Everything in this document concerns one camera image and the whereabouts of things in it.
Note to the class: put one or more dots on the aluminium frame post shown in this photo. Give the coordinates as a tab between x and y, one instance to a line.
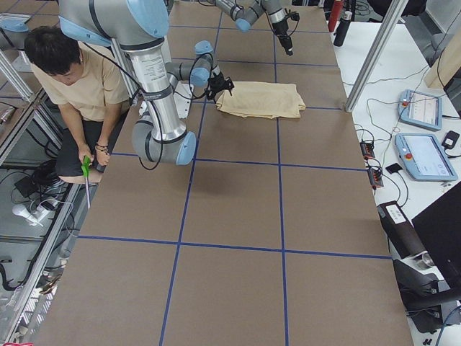
383	35

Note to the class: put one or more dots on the near blue teach pendant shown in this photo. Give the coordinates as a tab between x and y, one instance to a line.
424	158

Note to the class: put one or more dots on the seated person in beige shirt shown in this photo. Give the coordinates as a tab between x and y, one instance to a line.
90	94

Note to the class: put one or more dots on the red water bottle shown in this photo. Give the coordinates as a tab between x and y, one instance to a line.
336	9

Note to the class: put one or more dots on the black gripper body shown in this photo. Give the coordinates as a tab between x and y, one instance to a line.
215	85
281	32

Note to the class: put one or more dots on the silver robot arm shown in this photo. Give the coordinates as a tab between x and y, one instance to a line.
140	27
245	17

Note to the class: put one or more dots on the far blue teach pendant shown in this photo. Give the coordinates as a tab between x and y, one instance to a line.
420	109

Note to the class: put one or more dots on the green handled metal stick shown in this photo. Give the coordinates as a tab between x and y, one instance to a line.
85	171

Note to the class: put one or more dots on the cream yellow long-sleeve shirt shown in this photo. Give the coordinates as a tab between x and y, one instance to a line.
261	99

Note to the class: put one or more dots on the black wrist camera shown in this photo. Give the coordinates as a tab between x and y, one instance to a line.
293	15
227	85

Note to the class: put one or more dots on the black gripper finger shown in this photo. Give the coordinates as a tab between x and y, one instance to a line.
211	95
286	43

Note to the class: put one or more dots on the black water bottle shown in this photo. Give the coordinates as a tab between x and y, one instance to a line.
342	29

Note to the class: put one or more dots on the black power adapter box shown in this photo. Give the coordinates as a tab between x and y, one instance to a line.
399	229

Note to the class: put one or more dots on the blue teach pendant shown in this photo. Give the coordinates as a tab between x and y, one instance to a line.
420	109
424	158

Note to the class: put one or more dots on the black monitor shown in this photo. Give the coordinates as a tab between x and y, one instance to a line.
438	227

